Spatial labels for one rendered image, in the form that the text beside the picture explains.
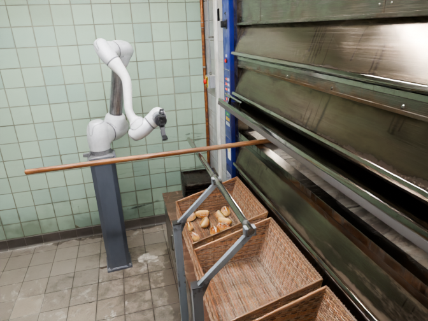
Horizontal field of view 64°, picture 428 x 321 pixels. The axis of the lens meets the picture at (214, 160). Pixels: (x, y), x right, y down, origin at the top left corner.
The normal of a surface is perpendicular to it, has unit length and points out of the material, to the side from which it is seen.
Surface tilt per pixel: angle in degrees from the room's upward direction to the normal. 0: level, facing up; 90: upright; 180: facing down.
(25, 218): 90
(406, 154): 69
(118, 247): 90
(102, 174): 90
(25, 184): 90
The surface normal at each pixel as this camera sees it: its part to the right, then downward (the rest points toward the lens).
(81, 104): 0.26, 0.34
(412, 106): -0.96, 0.13
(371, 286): -0.92, -0.20
